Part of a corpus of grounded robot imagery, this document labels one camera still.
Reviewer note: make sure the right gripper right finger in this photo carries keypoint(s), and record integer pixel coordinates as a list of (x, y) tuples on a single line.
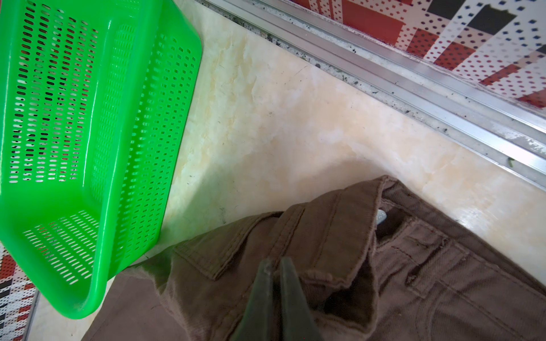
[(297, 321)]

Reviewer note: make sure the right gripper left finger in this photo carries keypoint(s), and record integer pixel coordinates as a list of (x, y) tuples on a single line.
[(256, 323)]

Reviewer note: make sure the brown trousers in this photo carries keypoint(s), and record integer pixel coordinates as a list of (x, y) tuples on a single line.
[(375, 262)]

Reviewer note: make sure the green plastic basket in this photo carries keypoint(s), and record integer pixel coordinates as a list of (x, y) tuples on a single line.
[(94, 101)]

